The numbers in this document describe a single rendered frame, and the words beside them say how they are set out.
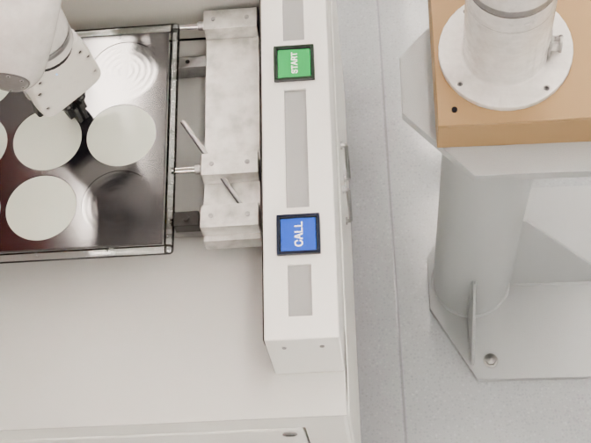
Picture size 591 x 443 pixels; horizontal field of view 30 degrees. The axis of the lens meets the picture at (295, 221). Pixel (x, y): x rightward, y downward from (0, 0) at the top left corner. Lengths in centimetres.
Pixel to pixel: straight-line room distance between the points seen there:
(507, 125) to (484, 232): 44
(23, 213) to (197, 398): 35
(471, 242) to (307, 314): 70
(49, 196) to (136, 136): 15
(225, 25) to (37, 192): 37
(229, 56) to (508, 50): 42
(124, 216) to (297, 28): 36
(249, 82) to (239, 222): 24
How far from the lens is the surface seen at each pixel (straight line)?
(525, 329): 238
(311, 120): 149
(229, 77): 164
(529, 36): 149
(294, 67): 153
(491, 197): 186
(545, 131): 161
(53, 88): 151
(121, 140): 159
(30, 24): 128
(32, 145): 163
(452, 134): 159
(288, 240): 141
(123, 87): 164
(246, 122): 159
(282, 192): 144
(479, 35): 150
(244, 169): 153
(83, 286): 160
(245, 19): 166
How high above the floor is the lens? 224
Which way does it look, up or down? 64 degrees down
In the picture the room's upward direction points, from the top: 12 degrees counter-clockwise
